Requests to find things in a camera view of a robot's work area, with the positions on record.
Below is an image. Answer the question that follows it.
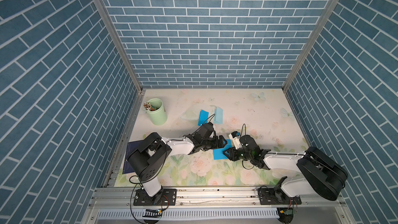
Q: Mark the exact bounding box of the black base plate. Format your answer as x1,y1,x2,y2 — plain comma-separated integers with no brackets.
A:
257,186,302,205
133,188,177,206

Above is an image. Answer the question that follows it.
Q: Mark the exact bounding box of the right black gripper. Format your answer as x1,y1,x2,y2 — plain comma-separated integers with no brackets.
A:
221,146,252,161

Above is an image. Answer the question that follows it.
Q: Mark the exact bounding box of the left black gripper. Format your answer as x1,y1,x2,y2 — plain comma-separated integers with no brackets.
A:
199,135,228,151

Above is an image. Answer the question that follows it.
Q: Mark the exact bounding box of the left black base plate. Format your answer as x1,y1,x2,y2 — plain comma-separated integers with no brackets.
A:
133,188,177,206

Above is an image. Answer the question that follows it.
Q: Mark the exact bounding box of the light blue square paper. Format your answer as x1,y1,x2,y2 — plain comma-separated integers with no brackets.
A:
214,107,223,124

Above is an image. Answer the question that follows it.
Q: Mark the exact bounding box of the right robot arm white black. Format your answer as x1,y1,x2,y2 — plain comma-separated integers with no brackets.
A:
223,132,348,202

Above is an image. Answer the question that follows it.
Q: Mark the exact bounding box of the green pencil cup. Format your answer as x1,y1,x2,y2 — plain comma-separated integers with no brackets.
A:
145,98,167,125

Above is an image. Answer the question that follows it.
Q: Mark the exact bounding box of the blue paper sheet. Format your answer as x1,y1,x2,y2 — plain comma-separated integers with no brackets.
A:
212,140,232,160
198,110,209,126

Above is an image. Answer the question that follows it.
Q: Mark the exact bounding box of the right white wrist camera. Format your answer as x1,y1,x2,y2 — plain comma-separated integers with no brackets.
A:
229,131,242,149

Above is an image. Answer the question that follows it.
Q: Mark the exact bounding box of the aluminium mounting rail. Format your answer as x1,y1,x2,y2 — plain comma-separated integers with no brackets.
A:
86,186,346,208

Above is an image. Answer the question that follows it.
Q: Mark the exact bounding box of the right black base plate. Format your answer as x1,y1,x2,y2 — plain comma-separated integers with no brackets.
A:
257,186,302,205

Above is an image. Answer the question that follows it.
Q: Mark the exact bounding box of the dark blue notebook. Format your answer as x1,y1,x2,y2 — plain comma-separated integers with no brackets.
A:
122,139,145,175

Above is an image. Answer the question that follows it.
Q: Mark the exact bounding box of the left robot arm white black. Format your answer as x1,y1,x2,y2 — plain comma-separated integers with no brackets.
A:
125,122,228,198

